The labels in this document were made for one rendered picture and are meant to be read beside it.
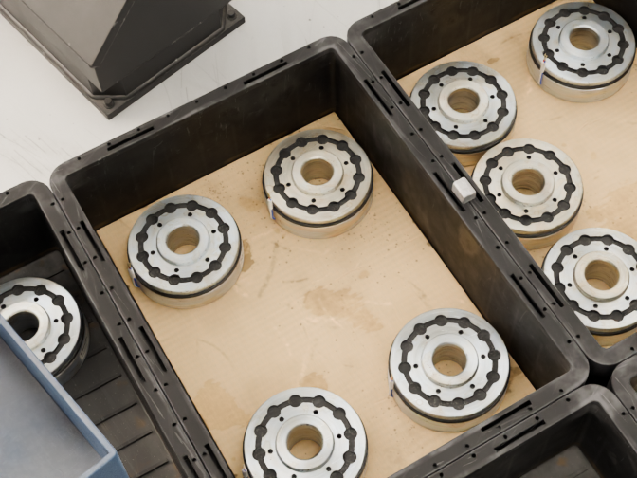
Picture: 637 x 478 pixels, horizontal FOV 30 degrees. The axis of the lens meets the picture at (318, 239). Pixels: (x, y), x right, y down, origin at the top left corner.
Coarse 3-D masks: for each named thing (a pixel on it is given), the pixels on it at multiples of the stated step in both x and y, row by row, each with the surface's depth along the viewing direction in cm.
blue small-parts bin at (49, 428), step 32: (0, 320) 73; (0, 352) 80; (32, 352) 72; (0, 384) 78; (32, 384) 78; (0, 416) 77; (32, 416) 77; (64, 416) 77; (0, 448) 76; (32, 448) 76; (64, 448) 76; (96, 448) 74
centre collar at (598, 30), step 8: (568, 24) 117; (576, 24) 117; (584, 24) 117; (592, 24) 117; (560, 32) 117; (568, 32) 117; (592, 32) 117; (600, 32) 116; (560, 40) 116; (568, 40) 116; (600, 40) 116; (608, 40) 116; (568, 48) 116; (576, 48) 116; (592, 48) 116; (600, 48) 116; (576, 56) 115; (584, 56) 115; (592, 56) 115; (600, 56) 116
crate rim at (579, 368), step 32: (288, 64) 108; (352, 64) 108; (224, 96) 107; (384, 96) 106; (160, 128) 105; (96, 160) 104; (416, 160) 103; (64, 192) 102; (448, 192) 103; (480, 224) 99; (96, 256) 99; (512, 288) 97; (128, 320) 96; (544, 320) 95; (160, 352) 95; (576, 352) 94; (160, 384) 93; (576, 384) 92; (192, 416) 92; (512, 416) 91; (448, 448) 90
